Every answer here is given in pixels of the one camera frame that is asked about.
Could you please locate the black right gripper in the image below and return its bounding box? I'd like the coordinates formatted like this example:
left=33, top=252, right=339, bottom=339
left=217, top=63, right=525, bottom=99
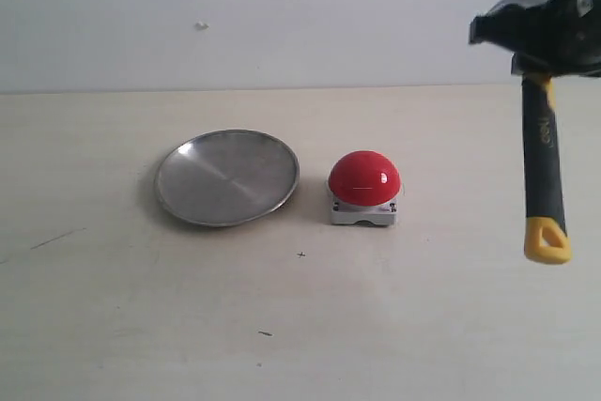
left=468, top=0, right=600, bottom=78

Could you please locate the yellow black claw hammer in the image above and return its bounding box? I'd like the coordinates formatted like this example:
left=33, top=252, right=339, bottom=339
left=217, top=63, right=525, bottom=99
left=512, top=54, right=572, bottom=265

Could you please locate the red dome push button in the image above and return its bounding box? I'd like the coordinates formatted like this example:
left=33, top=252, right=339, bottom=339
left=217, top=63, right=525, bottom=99
left=327, top=150, right=403, bottom=227

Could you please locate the round silver metal plate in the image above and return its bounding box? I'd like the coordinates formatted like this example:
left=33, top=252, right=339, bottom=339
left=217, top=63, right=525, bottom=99
left=153, top=129, right=300, bottom=228

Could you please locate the small white wall hook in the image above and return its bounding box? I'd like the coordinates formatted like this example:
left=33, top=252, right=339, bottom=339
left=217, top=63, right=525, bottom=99
left=194, top=22, right=209, bottom=31

